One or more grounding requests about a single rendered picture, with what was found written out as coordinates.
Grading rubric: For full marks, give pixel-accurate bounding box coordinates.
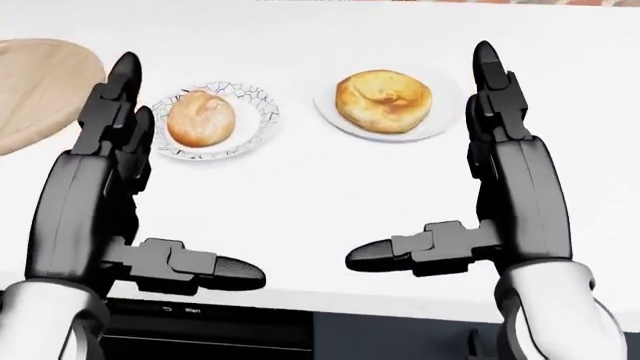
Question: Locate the white plate with crackle pattern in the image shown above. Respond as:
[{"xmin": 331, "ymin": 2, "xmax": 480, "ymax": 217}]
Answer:
[{"xmin": 149, "ymin": 78, "xmax": 281, "ymax": 162}]

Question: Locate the plain white plate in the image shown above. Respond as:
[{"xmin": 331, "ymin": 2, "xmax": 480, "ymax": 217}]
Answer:
[{"xmin": 312, "ymin": 69, "xmax": 474, "ymax": 143}]

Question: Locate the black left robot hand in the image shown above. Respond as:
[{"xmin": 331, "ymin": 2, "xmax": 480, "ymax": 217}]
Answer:
[{"xmin": 23, "ymin": 51, "xmax": 267, "ymax": 293}]

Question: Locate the small pale bread roll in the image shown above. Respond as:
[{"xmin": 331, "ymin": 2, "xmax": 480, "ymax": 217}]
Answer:
[{"xmin": 166, "ymin": 88, "xmax": 238, "ymax": 148}]

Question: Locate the large golden bread bun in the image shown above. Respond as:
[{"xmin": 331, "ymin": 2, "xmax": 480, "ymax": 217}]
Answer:
[{"xmin": 334, "ymin": 69, "xmax": 434, "ymax": 135}]

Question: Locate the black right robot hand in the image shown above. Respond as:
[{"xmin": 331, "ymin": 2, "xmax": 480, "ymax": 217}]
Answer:
[{"xmin": 345, "ymin": 39, "xmax": 574, "ymax": 279}]

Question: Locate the round wooden cutting board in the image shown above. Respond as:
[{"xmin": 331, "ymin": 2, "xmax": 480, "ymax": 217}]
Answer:
[{"xmin": 0, "ymin": 36, "xmax": 107, "ymax": 157}]

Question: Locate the black oven front panel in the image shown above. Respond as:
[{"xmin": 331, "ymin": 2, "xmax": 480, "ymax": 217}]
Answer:
[{"xmin": 97, "ymin": 297, "xmax": 315, "ymax": 360}]

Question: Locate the dark grey cabinet door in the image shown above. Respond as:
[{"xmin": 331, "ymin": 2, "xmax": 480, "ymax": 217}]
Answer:
[{"xmin": 311, "ymin": 309, "xmax": 510, "ymax": 360}]

